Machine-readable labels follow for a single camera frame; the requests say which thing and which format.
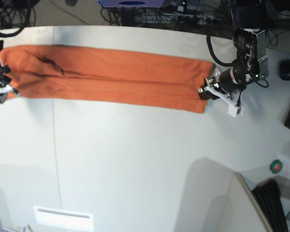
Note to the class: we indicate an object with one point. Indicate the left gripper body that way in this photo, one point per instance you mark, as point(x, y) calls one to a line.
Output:
point(235, 79)

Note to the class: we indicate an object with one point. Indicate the orange t-shirt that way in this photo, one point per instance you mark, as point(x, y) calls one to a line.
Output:
point(92, 74)

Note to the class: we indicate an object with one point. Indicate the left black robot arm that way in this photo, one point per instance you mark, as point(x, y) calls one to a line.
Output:
point(248, 20)

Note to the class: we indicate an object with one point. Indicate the black computer mouse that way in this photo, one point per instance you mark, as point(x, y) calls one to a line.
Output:
point(284, 70)

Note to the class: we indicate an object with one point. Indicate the green tape roll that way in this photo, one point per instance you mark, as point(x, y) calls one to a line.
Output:
point(276, 166)

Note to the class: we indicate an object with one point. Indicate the black keyboard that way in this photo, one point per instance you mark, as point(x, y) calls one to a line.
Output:
point(268, 198)

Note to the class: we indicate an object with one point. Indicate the blue box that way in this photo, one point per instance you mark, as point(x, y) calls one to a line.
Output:
point(134, 3)

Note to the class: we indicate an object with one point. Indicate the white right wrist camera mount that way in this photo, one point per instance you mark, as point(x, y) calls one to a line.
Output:
point(4, 90)

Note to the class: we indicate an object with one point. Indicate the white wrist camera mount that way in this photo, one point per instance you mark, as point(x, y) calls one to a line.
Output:
point(4, 90)
point(234, 108)

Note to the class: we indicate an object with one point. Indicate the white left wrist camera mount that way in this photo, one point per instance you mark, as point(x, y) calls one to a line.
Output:
point(234, 108)

